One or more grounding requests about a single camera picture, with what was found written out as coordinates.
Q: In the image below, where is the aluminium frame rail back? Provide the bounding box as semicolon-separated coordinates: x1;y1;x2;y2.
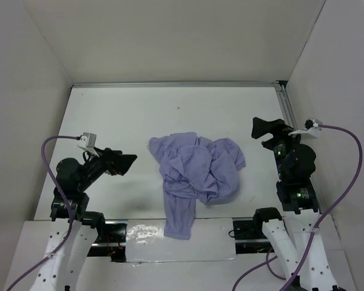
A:
72;81;281;90

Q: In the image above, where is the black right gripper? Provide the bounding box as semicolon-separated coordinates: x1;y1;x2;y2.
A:
252;116;308;179

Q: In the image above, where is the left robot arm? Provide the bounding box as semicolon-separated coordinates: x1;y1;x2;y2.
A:
31;148;137;290

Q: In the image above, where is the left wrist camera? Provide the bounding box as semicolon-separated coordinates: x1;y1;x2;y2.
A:
77;132;98;156

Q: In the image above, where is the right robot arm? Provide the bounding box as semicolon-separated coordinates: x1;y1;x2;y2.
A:
251;117;341;290

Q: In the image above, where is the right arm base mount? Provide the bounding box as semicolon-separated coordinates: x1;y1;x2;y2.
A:
228;218;271;255

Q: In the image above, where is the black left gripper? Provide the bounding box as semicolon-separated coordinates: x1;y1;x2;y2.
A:
78;145;137;191

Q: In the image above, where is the aluminium frame rail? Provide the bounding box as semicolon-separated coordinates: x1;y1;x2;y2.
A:
72;81;281;90
275;80;328;213

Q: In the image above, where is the aluminium frame rail right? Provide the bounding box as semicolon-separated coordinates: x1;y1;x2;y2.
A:
275;80;328;213

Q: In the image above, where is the lavender zip jacket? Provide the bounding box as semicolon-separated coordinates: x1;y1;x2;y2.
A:
148;132;246;240

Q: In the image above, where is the white taped front panel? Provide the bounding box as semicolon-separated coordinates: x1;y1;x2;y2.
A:
126;218;236;263

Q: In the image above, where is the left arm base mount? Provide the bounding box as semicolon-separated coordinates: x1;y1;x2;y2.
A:
87;220;128;263

